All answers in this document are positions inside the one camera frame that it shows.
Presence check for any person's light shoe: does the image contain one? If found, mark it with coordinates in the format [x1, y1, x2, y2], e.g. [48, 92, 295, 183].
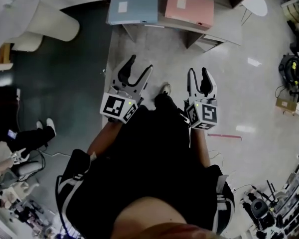
[159, 83, 171, 96]

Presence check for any white round side table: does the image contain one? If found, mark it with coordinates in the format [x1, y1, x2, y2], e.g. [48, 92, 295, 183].
[240, 0, 268, 26]

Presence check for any pink file box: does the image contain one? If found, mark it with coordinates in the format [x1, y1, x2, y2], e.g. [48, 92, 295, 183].
[164, 0, 215, 30]

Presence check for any black and yellow vacuum cleaner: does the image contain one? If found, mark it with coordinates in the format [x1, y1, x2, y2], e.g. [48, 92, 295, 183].
[279, 54, 299, 84]

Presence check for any person's right forearm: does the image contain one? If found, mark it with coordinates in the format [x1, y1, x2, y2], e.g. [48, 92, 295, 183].
[190, 127, 212, 168]

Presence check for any white floor cable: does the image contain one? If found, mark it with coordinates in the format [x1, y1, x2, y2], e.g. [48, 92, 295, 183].
[39, 151, 73, 159]

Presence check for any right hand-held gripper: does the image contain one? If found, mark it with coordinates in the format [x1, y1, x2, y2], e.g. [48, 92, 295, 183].
[184, 67, 219, 130]

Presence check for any cluttered white shelf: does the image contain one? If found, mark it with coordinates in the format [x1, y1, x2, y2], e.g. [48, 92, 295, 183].
[0, 183, 58, 239]

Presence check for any wooden stool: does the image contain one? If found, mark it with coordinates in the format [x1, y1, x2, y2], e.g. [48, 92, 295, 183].
[0, 43, 14, 72]

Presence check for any grey wooden desk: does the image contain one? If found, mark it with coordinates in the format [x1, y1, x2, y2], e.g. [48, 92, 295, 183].
[114, 6, 242, 53]

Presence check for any person's left forearm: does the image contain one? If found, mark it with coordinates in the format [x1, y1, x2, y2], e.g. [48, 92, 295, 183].
[86, 119, 123, 159]

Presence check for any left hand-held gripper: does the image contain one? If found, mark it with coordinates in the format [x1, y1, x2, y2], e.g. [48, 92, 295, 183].
[100, 54, 154, 124]

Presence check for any black antenna device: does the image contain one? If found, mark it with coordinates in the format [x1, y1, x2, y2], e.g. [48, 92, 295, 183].
[266, 180, 277, 204]

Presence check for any blue file box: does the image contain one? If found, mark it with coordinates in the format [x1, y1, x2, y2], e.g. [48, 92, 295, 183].
[106, 0, 159, 26]

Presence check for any flat cardboard box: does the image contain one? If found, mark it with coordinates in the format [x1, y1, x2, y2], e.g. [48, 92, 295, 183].
[275, 98, 299, 114]

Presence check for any person with headset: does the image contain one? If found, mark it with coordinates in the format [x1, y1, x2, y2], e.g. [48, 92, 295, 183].
[55, 93, 236, 235]

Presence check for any white metal storage rack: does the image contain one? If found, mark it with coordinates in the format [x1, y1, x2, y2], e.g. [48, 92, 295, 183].
[274, 163, 299, 236]

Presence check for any white table with ribbed pedestals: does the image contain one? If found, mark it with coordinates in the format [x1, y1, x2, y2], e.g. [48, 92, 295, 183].
[0, 0, 80, 57]

